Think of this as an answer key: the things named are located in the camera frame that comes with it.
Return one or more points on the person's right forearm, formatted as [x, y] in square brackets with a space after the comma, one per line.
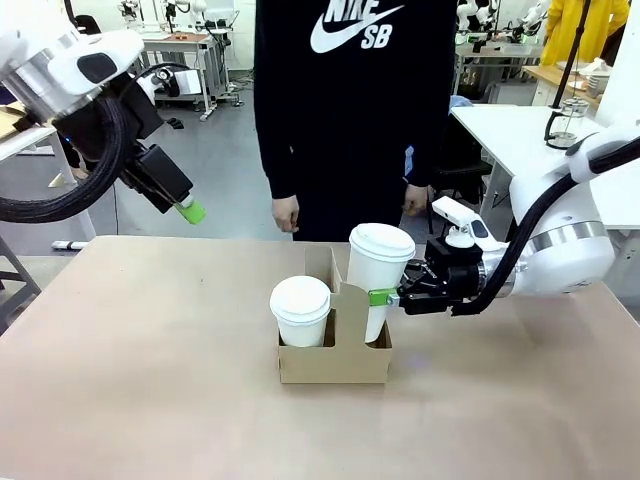
[275, 150]

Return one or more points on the person's left forearm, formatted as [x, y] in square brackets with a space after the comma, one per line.
[435, 140]

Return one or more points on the person's right hand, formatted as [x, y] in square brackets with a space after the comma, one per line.
[286, 215]

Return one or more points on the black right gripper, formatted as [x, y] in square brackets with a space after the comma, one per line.
[445, 280]

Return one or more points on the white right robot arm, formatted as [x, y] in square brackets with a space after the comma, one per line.
[560, 250]

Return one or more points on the black object on floor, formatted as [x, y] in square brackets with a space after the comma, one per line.
[176, 122]

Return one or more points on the brown paper bags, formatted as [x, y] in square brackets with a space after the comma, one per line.
[10, 117]

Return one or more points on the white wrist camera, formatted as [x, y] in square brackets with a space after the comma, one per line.
[182, 80]
[460, 215]

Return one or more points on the black chair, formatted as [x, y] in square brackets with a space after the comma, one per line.
[462, 172]

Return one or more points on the white lid of short cup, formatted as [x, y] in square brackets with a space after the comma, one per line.
[300, 297]

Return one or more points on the wooden table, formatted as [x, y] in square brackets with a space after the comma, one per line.
[545, 75]

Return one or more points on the grey workbench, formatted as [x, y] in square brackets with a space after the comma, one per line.
[200, 50]

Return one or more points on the white side table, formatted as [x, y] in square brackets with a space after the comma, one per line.
[515, 135]

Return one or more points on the black stand pole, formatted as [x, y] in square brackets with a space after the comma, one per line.
[572, 50]

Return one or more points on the tall white paper cup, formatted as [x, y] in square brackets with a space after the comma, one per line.
[375, 280]

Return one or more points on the workbench with robots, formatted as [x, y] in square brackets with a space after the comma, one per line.
[495, 47]

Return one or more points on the white lid of tall cup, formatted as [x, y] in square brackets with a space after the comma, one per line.
[382, 242]

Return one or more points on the short white paper cup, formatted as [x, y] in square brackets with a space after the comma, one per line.
[302, 332]

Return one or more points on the glass french press with coffee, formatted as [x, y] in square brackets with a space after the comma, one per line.
[567, 125]

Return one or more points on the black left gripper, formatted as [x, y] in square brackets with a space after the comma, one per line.
[150, 165]

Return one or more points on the person in yellow coat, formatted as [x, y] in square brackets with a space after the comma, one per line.
[570, 30]

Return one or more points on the brown cardboard cup carrier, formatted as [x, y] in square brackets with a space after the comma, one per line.
[330, 360]

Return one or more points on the stack of white bowls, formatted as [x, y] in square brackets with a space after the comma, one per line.
[597, 77]

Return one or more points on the person's left hand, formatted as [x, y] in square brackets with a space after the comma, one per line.
[415, 200]

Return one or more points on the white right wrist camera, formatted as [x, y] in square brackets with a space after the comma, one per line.
[460, 215]

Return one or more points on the blue cloth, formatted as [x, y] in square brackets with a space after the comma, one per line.
[411, 160]

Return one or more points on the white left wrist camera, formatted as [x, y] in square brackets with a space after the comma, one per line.
[182, 80]

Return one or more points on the person in black hoodie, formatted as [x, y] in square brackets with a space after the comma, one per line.
[350, 125]

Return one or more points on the white power strip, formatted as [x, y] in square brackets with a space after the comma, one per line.
[70, 245]

